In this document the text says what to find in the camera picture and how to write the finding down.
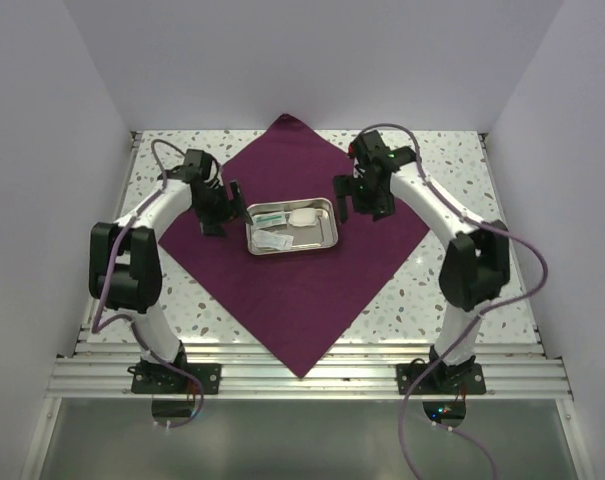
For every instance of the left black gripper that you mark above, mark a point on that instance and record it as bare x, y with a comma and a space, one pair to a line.
211, 225

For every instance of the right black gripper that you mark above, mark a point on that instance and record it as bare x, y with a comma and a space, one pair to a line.
345, 186

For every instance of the green white suture packet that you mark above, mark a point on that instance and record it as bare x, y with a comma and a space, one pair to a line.
268, 220

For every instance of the clear plastic syringe packet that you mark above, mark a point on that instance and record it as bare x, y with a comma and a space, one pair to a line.
269, 240

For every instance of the steel instrument tray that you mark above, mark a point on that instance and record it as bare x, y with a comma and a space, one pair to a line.
323, 235

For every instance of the white gauze pad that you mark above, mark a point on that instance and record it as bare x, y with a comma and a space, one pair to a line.
304, 217

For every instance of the purple cloth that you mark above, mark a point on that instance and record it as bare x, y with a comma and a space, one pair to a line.
296, 305

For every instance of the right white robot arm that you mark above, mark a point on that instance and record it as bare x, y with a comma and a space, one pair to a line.
476, 264

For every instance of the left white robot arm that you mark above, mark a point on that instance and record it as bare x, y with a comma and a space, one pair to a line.
125, 273

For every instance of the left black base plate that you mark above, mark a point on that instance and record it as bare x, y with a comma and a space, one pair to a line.
180, 377

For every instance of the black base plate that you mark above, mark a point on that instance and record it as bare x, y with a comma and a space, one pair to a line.
180, 377
466, 378

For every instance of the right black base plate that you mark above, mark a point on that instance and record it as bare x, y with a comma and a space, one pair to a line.
466, 378

